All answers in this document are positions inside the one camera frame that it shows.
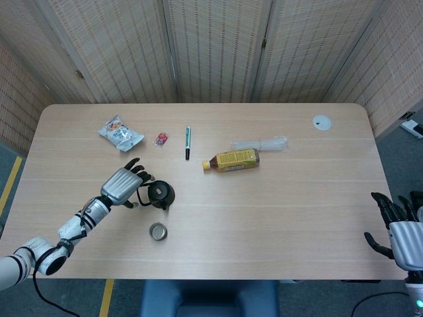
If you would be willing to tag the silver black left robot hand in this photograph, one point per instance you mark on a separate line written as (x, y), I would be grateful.
(120, 185)

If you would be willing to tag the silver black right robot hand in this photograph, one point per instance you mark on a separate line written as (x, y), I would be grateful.
(408, 242)

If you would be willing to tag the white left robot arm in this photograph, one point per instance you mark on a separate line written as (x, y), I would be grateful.
(92, 211)

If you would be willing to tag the white blue snack bag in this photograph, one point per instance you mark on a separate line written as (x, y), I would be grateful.
(120, 133)

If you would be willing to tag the small red candy wrapper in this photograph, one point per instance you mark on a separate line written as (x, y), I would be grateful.
(161, 138)

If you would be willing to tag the green white marker pen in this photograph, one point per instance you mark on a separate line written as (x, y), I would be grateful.
(188, 142)

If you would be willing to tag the white power strip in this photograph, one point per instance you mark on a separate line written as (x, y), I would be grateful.
(411, 127)

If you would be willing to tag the brass screen hinge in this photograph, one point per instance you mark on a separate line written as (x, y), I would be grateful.
(79, 74)

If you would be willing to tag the yellow label tea bottle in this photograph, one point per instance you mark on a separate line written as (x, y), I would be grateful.
(236, 159)

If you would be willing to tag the clear plastic bag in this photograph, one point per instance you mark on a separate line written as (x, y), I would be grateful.
(271, 144)

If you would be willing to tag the woven folding screen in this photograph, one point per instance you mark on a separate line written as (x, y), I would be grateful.
(215, 49)

